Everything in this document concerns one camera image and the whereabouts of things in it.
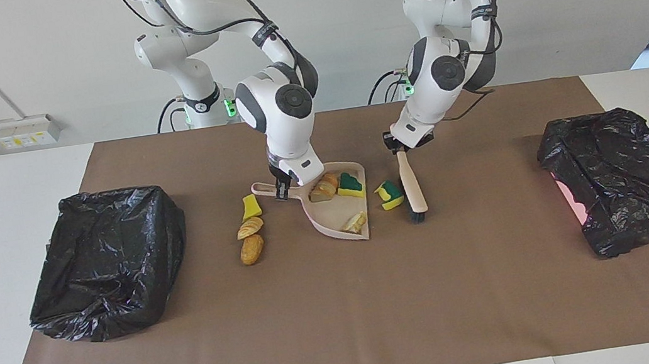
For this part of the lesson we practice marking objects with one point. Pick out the brown paper table mat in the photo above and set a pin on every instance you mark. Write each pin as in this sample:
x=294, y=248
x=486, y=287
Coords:
x=347, y=344

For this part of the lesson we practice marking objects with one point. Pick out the notched green yellow sponge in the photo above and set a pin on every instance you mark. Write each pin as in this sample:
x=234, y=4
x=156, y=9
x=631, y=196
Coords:
x=390, y=195

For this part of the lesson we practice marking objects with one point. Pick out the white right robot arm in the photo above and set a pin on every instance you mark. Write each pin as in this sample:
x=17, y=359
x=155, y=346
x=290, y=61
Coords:
x=288, y=130

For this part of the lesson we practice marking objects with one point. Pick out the plain yellow sponge piece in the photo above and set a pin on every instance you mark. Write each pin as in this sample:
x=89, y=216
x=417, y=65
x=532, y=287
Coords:
x=250, y=207

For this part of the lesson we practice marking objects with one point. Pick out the pale yellow toy bread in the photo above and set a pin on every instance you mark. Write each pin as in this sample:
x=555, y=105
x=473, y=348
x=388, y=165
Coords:
x=354, y=223

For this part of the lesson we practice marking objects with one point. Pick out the white wall socket box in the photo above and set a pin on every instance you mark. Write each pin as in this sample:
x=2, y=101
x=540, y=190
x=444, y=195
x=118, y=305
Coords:
x=25, y=132

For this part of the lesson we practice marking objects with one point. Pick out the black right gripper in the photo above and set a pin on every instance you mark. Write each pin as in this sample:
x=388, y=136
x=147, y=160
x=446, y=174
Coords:
x=280, y=175

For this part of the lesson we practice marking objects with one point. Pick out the black trash bag pink bin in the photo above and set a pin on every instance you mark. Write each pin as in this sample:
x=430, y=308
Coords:
x=629, y=177

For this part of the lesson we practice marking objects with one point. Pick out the brown toy bread roll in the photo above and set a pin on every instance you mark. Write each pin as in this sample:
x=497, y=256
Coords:
x=251, y=250

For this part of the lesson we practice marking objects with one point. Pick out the striped toy croissant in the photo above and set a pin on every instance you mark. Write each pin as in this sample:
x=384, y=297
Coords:
x=324, y=188

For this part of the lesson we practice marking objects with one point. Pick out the beige hand brush black bristles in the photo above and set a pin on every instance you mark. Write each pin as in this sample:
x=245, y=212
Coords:
x=413, y=188

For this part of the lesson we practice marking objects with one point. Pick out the heart-shaped green yellow sponge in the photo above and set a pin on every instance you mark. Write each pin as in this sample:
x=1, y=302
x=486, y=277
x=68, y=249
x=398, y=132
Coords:
x=350, y=186

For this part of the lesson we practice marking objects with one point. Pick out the pale pink plastic dustpan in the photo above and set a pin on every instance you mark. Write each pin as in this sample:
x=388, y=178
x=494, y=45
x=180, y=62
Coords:
x=329, y=216

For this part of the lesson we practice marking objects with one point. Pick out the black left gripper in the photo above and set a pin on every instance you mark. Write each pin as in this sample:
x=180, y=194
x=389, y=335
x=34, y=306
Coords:
x=392, y=141

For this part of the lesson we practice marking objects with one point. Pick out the small toy croissant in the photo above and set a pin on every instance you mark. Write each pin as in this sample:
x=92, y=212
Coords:
x=249, y=227

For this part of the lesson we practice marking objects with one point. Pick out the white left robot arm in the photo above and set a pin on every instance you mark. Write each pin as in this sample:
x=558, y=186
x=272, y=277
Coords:
x=438, y=90

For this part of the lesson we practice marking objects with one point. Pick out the black trash bag lined bin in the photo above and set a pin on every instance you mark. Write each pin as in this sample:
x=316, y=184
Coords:
x=108, y=269

